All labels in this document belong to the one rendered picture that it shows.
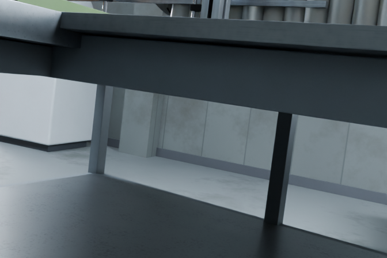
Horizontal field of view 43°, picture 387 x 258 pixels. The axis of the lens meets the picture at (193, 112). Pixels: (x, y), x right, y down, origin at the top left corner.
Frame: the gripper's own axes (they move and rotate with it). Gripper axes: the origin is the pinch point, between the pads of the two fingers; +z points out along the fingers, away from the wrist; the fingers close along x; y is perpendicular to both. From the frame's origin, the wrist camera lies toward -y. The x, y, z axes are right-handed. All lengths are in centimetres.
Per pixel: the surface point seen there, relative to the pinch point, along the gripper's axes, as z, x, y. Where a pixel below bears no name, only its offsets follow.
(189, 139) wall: -13, 168, 258
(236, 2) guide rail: 9.2, -19.9, -3.8
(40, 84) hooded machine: -88, 231, 165
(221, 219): 57, 44, 64
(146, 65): 35, -29, -61
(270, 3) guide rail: 13.6, -27.3, -3.8
